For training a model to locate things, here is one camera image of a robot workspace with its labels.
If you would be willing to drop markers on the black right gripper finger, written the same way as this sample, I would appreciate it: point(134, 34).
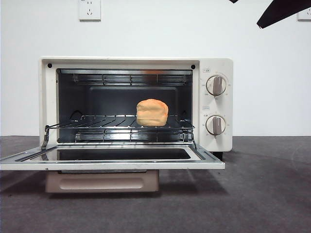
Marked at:
point(284, 9)
point(234, 1)

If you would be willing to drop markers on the white Toshiba toaster oven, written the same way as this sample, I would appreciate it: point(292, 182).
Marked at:
point(219, 65)

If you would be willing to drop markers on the golden bread loaf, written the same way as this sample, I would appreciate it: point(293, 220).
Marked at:
point(151, 112)

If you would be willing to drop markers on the white wall socket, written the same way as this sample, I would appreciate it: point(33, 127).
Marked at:
point(89, 11)
point(305, 15)

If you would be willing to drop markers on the white oven knob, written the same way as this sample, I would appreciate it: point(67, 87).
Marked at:
point(215, 125)
point(215, 85)

